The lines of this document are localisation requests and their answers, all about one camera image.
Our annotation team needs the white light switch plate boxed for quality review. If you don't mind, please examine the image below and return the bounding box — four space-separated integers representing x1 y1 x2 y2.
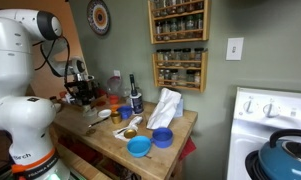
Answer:
226 37 244 61

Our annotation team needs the red cloth hanging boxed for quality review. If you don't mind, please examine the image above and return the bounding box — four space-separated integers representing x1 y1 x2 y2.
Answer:
179 137 196 161

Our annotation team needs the orange small bowl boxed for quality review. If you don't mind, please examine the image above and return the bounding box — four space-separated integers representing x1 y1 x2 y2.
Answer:
109 95 119 104

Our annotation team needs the lower wooden spice rack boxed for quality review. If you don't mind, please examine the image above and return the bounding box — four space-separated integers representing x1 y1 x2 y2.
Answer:
152 48 208 92

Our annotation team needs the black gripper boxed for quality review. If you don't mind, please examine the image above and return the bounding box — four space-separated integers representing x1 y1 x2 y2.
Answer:
65 80 96 105

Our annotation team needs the brass sink strainer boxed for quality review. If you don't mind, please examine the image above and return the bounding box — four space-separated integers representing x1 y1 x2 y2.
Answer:
86 129 96 136

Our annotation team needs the wooden butcher block cart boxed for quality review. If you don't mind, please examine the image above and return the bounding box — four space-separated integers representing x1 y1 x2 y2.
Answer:
53 102 198 180

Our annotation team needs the white paper bag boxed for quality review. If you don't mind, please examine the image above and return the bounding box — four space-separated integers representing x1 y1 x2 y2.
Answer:
147 88 181 130

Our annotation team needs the white wall outlet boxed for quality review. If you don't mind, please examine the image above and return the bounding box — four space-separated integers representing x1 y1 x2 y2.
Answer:
113 70 121 77

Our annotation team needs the small white dish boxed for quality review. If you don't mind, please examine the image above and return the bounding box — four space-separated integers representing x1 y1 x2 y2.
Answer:
98 109 111 118

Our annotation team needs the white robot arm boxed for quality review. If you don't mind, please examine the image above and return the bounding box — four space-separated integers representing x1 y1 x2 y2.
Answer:
0 9 72 180

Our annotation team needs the light blue bowl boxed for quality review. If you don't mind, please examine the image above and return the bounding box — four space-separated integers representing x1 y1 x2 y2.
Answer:
127 136 152 158

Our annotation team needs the white crumpled napkin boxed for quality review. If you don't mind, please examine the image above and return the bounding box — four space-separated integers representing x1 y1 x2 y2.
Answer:
113 116 143 142

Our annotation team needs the dark blue measuring cup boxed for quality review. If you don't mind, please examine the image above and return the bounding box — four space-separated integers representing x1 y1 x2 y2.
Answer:
151 128 173 148

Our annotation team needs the upper wooden spice rack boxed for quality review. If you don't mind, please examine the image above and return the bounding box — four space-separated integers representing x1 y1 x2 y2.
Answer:
148 0 211 44

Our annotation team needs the white stove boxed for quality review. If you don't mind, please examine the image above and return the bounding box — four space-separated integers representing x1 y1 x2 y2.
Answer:
226 87 301 180

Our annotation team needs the blue kettle with black handle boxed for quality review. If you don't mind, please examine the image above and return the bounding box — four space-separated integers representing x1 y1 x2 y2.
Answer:
258 129 301 180

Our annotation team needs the black handled knife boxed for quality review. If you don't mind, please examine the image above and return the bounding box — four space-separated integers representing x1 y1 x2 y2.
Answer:
88 117 109 128

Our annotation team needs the decorative wall plate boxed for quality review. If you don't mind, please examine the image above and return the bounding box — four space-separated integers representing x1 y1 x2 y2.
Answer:
87 0 111 36

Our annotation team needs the gold metal cup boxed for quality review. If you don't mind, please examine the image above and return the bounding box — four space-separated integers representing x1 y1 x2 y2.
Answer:
110 111 122 124

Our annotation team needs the wooden spice rack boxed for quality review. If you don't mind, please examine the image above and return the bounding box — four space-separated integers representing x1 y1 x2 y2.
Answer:
152 48 208 92
148 0 211 44

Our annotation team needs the gold round lid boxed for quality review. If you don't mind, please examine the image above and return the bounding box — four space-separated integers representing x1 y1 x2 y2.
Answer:
124 129 137 139

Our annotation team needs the dark bottle with white label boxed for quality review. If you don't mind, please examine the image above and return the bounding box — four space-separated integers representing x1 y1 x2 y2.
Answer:
129 74 144 114

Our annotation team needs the small dark blue cup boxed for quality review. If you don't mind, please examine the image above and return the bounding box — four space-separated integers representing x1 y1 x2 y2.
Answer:
117 106 132 120

